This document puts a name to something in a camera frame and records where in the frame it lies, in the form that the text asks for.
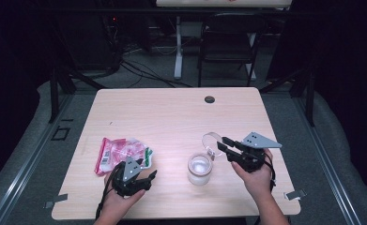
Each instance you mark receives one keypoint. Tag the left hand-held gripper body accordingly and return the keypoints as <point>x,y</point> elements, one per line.
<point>125,184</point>

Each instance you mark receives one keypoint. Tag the black metal stand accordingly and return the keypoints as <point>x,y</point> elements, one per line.
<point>54,93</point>
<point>310,100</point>

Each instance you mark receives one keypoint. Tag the pink and white plastic bag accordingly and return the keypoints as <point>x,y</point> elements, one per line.
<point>115,154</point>

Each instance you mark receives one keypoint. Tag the dark equipment cabinet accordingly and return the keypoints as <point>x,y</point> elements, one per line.
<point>87,43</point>

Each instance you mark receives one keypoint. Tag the black folding chair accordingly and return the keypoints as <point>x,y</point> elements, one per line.
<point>226,34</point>

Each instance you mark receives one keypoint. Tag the person's left hand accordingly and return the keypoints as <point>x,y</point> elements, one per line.
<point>114,206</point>

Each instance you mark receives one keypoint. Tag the white desk leg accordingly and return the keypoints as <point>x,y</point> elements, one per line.
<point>178,50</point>
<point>252,62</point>

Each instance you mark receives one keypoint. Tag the person's right hand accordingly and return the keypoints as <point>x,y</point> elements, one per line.
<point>259,184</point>

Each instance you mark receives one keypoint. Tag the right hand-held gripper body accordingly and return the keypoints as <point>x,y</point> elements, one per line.
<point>248,156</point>

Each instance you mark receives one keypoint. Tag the grey tape strip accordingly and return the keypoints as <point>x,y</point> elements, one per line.
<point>295,194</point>
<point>56,200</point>

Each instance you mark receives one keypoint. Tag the aluminium floor rail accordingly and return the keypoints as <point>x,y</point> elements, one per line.
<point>31,162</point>
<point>325,156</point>

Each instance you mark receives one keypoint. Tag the clear glass jar lid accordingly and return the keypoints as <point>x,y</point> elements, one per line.
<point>211,140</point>

